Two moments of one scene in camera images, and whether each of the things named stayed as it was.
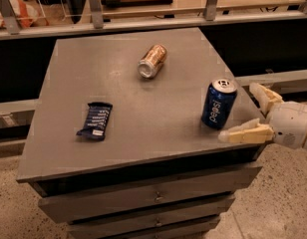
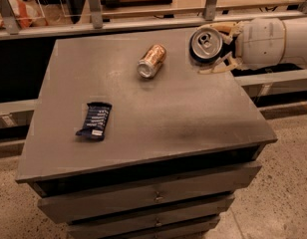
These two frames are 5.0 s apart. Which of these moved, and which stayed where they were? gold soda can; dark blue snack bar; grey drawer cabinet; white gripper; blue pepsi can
Moved: blue pepsi can; white gripper
Stayed: grey drawer cabinet; dark blue snack bar; gold soda can
